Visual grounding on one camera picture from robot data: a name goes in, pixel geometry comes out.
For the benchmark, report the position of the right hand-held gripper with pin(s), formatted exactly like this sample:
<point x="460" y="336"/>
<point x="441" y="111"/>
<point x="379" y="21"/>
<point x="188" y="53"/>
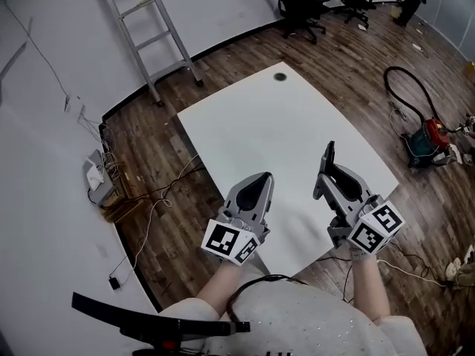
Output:
<point x="375" y="228"/>

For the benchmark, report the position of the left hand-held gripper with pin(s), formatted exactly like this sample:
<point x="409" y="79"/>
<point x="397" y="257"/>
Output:
<point x="226" y="239"/>

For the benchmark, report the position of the person's right forearm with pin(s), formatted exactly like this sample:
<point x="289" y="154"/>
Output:
<point x="371" y="287"/>

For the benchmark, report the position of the person's left forearm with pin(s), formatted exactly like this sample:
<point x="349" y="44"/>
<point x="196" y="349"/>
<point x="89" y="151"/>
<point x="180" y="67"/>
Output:
<point x="219" y="291"/>

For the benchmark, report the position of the red and green vacuum cleaner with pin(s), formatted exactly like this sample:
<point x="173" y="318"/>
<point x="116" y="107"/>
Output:
<point x="426" y="139"/>

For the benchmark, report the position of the brown wooden box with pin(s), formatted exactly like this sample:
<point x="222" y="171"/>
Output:
<point x="124" y="208"/>

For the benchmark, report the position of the person's white shirt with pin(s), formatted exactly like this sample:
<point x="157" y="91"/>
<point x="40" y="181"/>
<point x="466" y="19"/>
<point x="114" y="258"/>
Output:
<point x="297" y="321"/>

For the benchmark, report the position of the black chair armrest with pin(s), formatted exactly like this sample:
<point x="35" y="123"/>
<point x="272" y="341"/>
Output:
<point x="204" y="328"/>

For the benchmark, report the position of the white power strip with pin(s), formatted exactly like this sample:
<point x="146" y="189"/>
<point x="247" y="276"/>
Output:
<point x="470" y="252"/>

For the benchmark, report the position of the white router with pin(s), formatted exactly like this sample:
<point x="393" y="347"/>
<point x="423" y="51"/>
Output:
<point x="94" y="176"/>

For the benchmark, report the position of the black power adapter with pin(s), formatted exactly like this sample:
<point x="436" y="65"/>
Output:
<point x="115" y="284"/>

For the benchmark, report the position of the yellow bottle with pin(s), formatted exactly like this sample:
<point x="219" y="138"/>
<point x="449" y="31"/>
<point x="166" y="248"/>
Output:
<point x="470" y="69"/>

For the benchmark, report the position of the beige waste bin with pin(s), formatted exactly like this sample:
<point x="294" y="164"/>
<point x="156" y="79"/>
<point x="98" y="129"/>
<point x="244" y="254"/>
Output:
<point x="396" y="11"/>

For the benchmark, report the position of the grey aluminium ladder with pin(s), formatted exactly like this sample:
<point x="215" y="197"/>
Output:
<point x="135" y="48"/>

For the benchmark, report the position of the grey wall box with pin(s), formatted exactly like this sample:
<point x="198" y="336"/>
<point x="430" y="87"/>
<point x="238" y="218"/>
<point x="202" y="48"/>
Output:
<point x="105" y="195"/>

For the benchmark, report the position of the white wall socket plate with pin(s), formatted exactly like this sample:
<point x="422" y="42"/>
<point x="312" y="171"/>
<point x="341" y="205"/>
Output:
<point x="76" y="106"/>

